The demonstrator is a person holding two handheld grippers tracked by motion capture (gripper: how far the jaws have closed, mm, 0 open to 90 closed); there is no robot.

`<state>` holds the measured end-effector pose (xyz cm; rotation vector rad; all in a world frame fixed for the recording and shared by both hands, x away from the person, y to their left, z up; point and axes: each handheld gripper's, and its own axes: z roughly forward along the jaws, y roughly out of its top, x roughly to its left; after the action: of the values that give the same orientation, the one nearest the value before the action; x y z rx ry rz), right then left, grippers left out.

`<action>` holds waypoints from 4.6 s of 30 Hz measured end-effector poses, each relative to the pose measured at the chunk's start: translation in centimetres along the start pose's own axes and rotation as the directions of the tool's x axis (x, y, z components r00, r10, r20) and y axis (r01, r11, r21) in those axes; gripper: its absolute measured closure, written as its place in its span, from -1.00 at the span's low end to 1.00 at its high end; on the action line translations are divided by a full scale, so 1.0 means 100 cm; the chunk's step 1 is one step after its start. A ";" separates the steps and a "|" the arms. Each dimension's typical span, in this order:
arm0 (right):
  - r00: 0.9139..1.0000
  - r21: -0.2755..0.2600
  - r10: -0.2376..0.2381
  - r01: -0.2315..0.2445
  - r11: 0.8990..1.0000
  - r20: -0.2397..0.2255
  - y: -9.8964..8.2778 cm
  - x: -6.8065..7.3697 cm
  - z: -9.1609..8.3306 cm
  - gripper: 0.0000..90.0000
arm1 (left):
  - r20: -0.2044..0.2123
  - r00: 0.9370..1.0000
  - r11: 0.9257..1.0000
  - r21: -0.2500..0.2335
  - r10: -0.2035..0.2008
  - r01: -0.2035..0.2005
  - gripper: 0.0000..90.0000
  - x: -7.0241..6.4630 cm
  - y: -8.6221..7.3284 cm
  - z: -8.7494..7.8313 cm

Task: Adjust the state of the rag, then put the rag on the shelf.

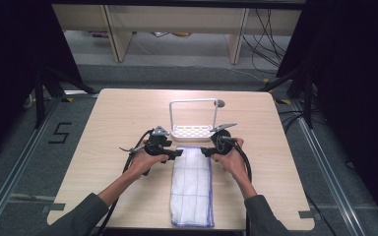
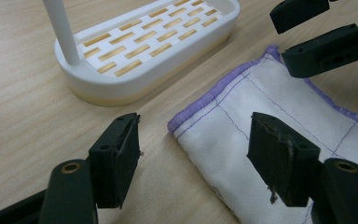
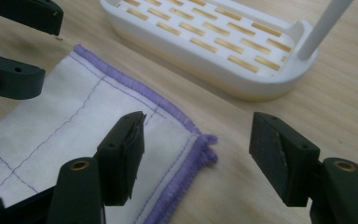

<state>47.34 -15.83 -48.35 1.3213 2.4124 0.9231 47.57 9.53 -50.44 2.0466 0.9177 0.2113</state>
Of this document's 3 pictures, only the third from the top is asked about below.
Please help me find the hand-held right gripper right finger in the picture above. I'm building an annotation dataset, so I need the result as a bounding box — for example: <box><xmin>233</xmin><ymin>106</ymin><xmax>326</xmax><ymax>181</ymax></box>
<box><xmin>248</xmin><ymin>111</ymin><xmax>322</xmax><ymax>208</ymax></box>

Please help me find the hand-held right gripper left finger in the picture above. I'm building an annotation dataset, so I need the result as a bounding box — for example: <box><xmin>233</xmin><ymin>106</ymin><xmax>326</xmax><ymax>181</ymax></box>
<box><xmin>96</xmin><ymin>110</ymin><xmax>147</xmax><ymax>208</ymax></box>

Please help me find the white cloth with purple hem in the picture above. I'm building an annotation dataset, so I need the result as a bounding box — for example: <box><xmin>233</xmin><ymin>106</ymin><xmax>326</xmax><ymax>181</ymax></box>
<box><xmin>0</xmin><ymin>43</ymin><xmax>220</xmax><ymax>224</ymax></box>

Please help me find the white rack with bar handle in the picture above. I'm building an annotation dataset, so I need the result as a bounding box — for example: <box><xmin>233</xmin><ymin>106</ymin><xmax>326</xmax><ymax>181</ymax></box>
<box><xmin>99</xmin><ymin>0</ymin><xmax>355</xmax><ymax>104</ymax></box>

